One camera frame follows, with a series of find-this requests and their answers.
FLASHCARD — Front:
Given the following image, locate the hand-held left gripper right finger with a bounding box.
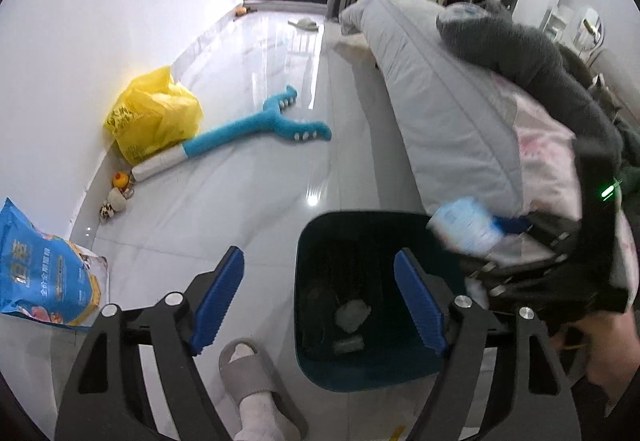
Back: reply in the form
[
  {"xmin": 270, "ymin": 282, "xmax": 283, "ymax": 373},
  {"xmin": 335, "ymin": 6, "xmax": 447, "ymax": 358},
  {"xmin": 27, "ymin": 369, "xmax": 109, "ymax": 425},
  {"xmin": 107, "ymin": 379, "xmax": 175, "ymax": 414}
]
[{"xmin": 392, "ymin": 247, "xmax": 583, "ymax": 441}]

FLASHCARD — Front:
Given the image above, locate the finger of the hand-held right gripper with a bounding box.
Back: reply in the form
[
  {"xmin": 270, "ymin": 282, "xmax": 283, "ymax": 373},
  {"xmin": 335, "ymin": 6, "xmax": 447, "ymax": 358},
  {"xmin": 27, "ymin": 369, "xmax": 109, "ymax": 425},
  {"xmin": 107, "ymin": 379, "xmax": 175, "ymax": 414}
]
[
  {"xmin": 465, "ymin": 241, "xmax": 571, "ymax": 299},
  {"xmin": 492, "ymin": 213, "xmax": 576, "ymax": 247}
]

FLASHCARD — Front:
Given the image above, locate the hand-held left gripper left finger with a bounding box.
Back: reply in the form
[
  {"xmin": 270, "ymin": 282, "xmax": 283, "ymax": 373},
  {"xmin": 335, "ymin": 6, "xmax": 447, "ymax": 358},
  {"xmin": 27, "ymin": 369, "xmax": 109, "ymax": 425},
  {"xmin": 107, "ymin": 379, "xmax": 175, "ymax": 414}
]
[{"xmin": 54, "ymin": 245, "xmax": 246, "ymax": 441}]

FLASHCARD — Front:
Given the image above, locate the blue white tissue packet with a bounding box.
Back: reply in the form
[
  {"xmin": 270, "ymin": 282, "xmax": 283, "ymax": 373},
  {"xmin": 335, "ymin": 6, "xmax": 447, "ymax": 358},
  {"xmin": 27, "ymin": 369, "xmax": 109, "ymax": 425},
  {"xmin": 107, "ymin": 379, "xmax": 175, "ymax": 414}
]
[{"xmin": 426, "ymin": 197, "xmax": 501, "ymax": 254}]

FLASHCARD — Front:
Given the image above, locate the white tissue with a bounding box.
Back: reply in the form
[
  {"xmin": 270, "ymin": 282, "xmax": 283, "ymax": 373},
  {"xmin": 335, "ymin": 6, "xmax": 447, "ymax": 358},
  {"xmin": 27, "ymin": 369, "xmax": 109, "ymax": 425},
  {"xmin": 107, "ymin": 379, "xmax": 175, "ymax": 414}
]
[{"xmin": 334, "ymin": 301, "xmax": 372, "ymax": 333}]

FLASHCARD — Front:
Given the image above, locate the clear plastic wrap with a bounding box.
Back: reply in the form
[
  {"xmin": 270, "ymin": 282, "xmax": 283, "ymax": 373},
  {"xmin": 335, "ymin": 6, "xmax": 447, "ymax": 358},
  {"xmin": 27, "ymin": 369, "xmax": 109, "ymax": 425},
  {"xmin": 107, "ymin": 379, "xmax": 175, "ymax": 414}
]
[{"xmin": 332, "ymin": 337, "xmax": 365, "ymax": 356}]

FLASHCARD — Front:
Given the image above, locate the dark teal trash bin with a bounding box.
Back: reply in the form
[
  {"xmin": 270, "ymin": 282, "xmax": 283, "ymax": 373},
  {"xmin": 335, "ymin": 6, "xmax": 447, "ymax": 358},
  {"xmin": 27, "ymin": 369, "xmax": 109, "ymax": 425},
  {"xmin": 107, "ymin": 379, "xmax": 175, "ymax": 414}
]
[{"xmin": 294, "ymin": 211, "xmax": 473, "ymax": 394}]

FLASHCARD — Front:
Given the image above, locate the person's right hand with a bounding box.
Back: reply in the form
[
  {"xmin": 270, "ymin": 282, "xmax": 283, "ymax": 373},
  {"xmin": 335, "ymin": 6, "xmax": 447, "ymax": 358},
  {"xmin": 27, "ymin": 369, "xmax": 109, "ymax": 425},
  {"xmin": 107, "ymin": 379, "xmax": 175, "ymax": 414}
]
[{"xmin": 565, "ymin": 308, "xmax": 640, "ymax": 389}]

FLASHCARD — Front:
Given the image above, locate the pink printed blanket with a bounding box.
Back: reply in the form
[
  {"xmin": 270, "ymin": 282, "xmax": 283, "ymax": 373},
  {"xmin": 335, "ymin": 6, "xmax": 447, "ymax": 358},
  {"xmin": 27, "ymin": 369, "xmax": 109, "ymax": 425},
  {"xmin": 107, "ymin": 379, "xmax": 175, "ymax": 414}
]
[{"xmin": 492, "ymin": 71, "xmax": 640, "ymax": 292}]

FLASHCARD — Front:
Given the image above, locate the person's white socked foot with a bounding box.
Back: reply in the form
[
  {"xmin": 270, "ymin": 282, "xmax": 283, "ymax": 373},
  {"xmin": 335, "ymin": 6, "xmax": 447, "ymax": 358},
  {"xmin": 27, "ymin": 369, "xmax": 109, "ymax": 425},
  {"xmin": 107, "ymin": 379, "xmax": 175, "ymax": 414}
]
[{"xmin": 232, "ymin": 343, "xmax": 286, "ymax": 441}]

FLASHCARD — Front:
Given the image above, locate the small beige plush toy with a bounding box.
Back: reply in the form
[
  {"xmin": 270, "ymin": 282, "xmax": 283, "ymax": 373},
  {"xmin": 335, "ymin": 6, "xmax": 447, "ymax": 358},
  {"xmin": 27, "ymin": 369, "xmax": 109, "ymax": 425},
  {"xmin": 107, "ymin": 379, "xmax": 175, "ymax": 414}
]
[{"xmin": 107, "ymin": 187, "xmax": 135, "ymax": 210}]

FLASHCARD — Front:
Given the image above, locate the blue long plush toy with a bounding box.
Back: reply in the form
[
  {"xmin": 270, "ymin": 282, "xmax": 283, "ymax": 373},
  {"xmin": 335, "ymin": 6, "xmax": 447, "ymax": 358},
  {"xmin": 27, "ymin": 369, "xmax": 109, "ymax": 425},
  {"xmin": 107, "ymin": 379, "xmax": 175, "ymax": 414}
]
[{"xmin": 131, "ymin": 85, "xmax": 332, "ymax": 182}]

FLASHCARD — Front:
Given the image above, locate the dark grey fleece blanket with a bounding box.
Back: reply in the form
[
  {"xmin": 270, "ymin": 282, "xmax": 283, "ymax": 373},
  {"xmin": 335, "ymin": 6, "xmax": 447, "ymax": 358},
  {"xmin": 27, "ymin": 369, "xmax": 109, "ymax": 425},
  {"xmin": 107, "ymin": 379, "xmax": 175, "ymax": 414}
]
[{"xmin": 436, "ymin": 3, "xmax": 626, "ymax": 182}]

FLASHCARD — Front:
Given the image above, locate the blue pet food bag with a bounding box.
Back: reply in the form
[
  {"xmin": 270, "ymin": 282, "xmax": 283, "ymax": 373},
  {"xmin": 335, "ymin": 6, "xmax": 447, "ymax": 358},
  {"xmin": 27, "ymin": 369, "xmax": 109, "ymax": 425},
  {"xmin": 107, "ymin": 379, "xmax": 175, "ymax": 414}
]
[{"xmin": 0, "ymin": 197, "xmax": 110, "ymax": 328}]

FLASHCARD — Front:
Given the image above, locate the yellow plastic bag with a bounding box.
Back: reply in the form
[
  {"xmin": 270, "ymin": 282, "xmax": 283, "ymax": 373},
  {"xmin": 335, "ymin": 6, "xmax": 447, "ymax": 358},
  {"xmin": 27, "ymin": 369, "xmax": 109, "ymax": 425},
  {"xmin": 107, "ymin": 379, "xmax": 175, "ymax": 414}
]
[{"xmin": 103, "ymin": 66, "xmax": 203, "ymax": 166}]

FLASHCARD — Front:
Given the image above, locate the white vanity table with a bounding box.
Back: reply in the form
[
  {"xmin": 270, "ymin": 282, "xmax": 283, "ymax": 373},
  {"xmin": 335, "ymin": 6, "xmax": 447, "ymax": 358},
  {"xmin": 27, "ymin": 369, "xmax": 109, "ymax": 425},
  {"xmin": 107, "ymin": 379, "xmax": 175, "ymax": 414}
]
[{"xmin": 542, "ymin": 7, "xmax": 576, "ymax": 42}]

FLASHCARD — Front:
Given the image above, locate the round standing mirror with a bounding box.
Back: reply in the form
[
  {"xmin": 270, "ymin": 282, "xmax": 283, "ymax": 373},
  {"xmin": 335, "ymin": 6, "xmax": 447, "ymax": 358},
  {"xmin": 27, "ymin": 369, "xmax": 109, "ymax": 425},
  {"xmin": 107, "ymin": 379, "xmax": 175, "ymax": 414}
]
[{"xmin": 575, "ymin": 7, "xmax": 605, "ymax": 52}]

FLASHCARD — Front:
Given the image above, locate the blue patterned duvet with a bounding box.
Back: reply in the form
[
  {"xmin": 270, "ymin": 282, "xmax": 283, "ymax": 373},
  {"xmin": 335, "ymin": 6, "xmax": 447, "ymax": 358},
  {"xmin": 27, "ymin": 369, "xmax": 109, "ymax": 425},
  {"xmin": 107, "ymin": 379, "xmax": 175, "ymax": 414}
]
[{"xmin": 442, "ymin": 2, "xmax": 483, "ymax": 19}]

